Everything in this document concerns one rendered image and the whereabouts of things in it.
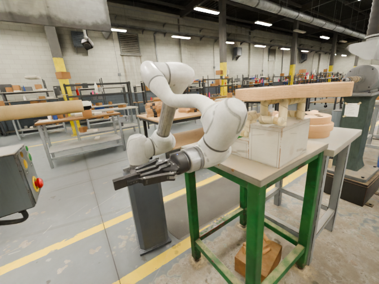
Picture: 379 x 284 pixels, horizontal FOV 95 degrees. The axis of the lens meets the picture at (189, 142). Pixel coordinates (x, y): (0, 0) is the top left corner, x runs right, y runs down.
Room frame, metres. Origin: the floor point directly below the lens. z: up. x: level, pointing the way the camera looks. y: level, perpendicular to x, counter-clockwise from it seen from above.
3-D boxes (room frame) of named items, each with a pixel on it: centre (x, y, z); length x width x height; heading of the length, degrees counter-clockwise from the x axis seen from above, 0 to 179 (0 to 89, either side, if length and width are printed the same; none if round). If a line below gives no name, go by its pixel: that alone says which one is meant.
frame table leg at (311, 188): (0.92, -0.72, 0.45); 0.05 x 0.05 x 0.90; 33
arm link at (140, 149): (1.29, 0.40, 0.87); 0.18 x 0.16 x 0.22; 124
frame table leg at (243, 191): (1.34, -0.45, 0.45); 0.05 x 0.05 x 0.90; 33
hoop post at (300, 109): (0.80, -0.52, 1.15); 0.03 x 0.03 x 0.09
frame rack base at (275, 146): (0.79, -0.43, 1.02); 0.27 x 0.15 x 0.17; 127
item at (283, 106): (0.70, -0.39, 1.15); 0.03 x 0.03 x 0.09
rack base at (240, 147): (0.91, -0.34, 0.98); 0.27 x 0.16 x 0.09; 127
